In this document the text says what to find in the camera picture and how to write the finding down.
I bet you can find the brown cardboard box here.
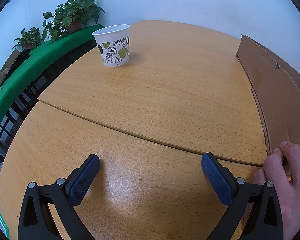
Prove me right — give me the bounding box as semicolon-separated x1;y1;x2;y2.
236;35;300;154

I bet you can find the leaf pattern paper cup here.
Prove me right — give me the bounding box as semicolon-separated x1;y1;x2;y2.
93;24;131;67

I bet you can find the right hand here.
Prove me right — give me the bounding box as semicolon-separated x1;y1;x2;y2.
251;141;300;239

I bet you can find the green cloth covered table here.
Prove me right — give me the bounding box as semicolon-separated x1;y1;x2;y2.
0;24;103;124

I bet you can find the small potted green plant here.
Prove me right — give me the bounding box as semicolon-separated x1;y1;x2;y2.
14;27;42;50

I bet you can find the large potted green plant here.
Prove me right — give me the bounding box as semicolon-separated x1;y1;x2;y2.
42;0;105;42

